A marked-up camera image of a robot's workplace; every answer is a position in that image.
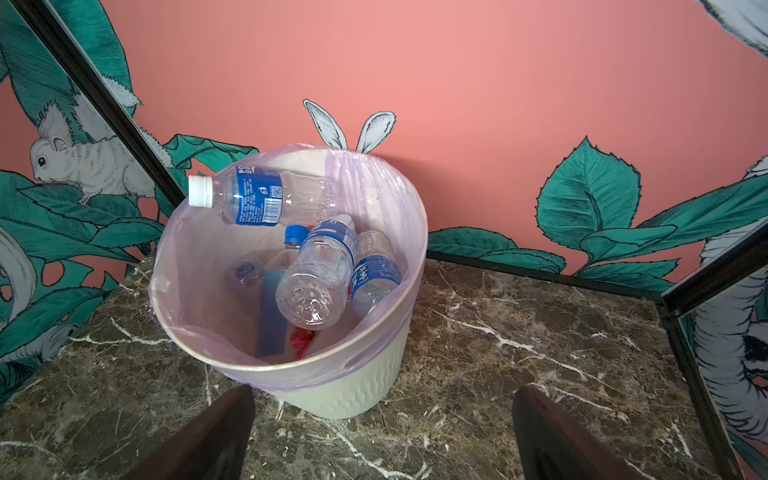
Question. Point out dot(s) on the black corner frame post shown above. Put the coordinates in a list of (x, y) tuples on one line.
[(52, 32), (729, 339)]

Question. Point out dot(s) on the black left corner frame post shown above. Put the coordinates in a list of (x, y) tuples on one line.
[(52, 32)]

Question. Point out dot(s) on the cream ribbed waste bin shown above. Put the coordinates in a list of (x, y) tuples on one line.
[(357, 392)]

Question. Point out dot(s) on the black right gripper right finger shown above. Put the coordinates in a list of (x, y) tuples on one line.
[(552, 444)]

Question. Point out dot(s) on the blue label bottle white cap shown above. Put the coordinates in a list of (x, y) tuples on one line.
[(256, 196)]

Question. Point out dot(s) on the red label cola bottle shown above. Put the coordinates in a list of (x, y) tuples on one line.
[(301, 339)]

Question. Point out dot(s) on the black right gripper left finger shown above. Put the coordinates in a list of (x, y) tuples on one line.
[(211, 446)]

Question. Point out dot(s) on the long clear bottle blue label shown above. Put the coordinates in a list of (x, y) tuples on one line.
[(246, 273)]

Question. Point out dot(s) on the crushed clear plastic bottle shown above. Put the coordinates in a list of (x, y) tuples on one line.
[(376, 272)]

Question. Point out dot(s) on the purple bin liner bag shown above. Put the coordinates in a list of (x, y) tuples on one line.
[(197, 306)]

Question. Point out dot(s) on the black right corner frame post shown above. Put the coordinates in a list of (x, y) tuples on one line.
[(729, 339)]

